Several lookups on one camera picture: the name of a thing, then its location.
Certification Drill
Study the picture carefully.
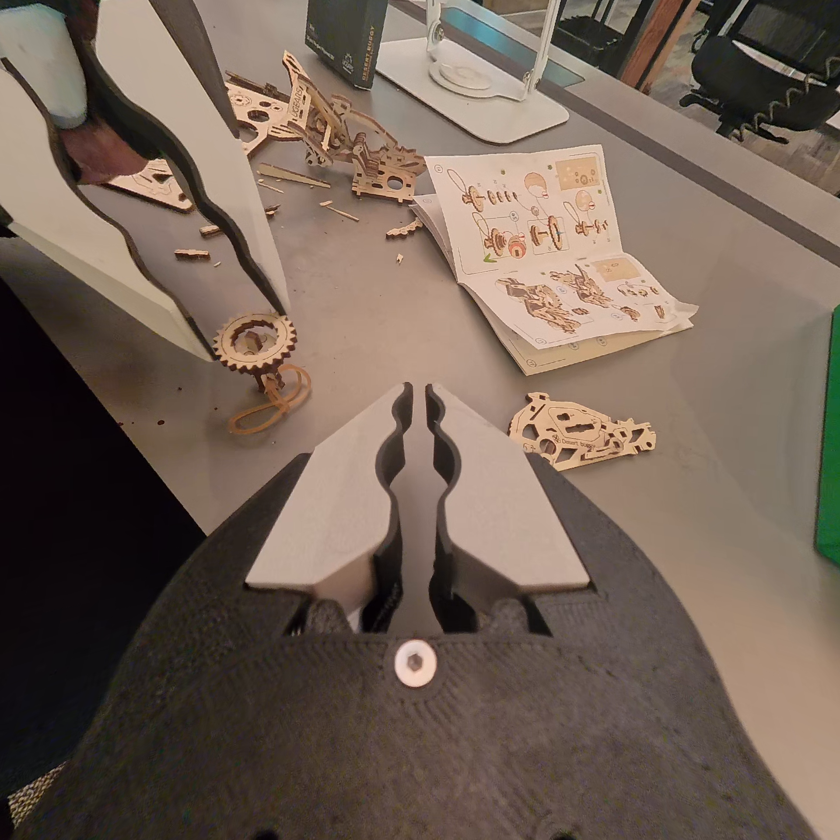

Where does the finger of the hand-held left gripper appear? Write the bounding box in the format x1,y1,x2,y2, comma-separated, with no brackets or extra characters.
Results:
0,0,216,363
64,0,291,316

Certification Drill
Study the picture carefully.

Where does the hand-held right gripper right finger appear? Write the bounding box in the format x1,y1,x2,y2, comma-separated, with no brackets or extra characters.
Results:
424,382,593,616

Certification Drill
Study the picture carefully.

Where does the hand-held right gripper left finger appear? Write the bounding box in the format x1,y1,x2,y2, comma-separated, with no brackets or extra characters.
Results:
243,382,416,618

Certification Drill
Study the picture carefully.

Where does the tan rubber band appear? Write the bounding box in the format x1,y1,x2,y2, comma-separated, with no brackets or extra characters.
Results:
227,364,314,437

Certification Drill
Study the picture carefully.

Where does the small wooden gear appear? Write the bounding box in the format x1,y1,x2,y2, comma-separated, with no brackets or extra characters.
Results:
213,313,298,379

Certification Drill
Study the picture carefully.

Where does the dark green model box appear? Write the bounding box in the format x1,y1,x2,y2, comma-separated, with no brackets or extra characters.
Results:
304,0,390,90

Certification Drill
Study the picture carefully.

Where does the partly built wooden model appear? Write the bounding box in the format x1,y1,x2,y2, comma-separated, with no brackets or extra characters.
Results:
281,50,427,203

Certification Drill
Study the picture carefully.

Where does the person's left hand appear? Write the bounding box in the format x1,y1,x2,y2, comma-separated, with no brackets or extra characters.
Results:
60,121,151,186

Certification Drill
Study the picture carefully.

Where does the slotted flat wooden plate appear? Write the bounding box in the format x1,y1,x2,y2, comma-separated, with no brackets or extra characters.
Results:
101,157,198,215

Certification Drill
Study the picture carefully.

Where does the triangular wooden plate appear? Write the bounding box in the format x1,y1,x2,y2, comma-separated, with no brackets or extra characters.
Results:
232,95,290,159

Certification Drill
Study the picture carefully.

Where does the long wooden wedge piece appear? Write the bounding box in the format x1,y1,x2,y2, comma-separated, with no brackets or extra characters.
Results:
255,162,333,190

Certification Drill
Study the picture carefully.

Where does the flat wooden car body panel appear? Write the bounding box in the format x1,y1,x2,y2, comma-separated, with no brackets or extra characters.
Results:
507,391,658,473

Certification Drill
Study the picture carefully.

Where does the open instruction booklet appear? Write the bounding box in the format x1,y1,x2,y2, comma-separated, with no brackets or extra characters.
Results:
409,143,699,378

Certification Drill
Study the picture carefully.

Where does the white document stand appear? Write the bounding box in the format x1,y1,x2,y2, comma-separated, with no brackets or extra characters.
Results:
374,0,571,146

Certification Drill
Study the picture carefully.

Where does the green plastic bin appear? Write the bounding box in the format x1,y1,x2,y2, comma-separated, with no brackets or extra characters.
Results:
813,302,840,569

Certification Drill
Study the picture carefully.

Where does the black office chair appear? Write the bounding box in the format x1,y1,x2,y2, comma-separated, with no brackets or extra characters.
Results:
679,0,840,143

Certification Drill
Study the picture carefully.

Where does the black coiled cable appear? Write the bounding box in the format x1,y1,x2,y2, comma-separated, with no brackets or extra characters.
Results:
731,62,835,143

